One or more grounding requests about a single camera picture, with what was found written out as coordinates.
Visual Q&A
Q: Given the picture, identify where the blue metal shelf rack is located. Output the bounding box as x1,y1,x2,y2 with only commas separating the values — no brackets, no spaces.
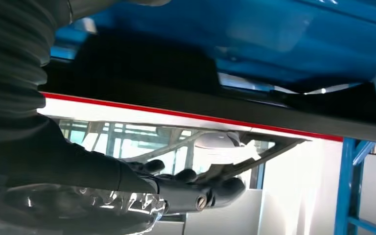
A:
50,0,376,235

